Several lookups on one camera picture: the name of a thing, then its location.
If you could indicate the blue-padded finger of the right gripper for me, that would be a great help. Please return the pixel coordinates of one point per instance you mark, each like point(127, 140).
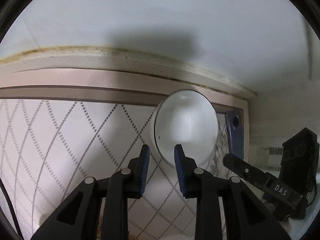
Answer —
point(235, 129)

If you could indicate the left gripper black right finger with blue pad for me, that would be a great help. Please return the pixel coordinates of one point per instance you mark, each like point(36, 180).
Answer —
point(246, 217)

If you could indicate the white ceramic bowl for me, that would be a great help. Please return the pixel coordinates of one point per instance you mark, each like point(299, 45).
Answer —
point(188, 118)

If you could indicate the pink-framed patterned cabinet door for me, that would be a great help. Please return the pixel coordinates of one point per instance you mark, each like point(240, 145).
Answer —
point(59, 126)

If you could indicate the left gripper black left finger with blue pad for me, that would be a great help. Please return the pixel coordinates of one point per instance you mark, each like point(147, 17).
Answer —
point(97, 204)

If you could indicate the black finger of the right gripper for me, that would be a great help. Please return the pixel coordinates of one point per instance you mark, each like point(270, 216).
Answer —
point(249, 173)

